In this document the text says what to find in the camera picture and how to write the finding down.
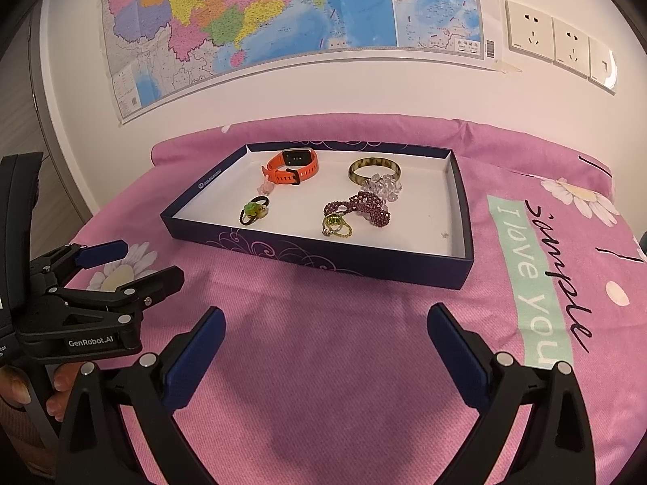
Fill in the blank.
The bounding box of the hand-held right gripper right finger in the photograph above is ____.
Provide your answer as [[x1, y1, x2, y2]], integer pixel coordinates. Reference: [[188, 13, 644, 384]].
[[426, 303, 597, 485]]

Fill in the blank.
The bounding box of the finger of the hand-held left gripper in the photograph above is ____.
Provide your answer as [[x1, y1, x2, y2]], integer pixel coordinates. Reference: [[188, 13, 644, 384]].
[[71, 240, 129, 271], [114, 265, 185, 309]]

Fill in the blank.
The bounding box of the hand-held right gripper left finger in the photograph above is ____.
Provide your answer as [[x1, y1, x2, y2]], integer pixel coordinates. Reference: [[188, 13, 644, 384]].
[[58, 306, 227, 485]]

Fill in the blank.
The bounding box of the green flower black hair tie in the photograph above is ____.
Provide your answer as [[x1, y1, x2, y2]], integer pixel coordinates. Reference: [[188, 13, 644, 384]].
[[239, 196, 271, 226]]

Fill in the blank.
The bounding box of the navy box with white inside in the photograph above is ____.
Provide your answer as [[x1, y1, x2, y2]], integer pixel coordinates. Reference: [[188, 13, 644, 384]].
[[160, 140, 476, 290]]

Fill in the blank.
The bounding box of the orange smartwatch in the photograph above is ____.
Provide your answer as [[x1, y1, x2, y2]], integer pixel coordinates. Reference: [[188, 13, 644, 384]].
[[261, 148, 319, 186]]

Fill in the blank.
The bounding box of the purple bead bracelet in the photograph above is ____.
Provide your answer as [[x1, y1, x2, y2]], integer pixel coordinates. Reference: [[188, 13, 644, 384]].
[[323, 191, 392, 228]]

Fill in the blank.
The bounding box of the clear crystal bracelet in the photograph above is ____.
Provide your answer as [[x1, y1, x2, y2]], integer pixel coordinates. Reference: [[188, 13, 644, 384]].
[[363, 173, 402, 200]]

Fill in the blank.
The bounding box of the tortoiseshell bangle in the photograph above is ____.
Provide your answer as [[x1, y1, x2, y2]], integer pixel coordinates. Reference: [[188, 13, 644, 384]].
[[347, 158, 402, 187]]

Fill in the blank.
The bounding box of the person's left hand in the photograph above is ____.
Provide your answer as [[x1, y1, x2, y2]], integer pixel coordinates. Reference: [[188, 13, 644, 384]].
[[0, 364, 84, 422]]

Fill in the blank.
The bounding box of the grey wardrobe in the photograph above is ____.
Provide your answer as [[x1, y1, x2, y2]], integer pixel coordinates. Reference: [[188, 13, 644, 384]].
[[27, 10, 87, 223]]

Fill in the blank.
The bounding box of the pink floral blanket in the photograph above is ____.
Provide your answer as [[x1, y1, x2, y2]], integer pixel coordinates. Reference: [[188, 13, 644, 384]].
[[66, 112, 647, 485]]

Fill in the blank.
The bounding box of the colourful wall map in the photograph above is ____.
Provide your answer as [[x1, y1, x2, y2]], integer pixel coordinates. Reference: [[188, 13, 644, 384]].
[[101, 0, 499, 124]]

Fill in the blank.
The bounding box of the white wall socket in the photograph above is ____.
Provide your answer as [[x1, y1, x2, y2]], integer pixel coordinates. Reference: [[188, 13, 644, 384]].
[[505, 0, 556, 63], [552, 17, 592, 79], [589, 38, 620, 94]]

